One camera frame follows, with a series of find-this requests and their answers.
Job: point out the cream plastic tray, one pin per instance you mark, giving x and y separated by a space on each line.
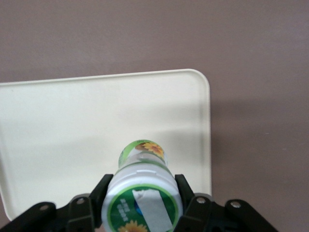
84 116

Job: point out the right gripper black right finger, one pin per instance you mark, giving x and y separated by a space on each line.
190 205

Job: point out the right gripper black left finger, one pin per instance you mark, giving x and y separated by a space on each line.
96 195

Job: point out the green yogurt cup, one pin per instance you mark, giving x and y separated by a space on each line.
142 188

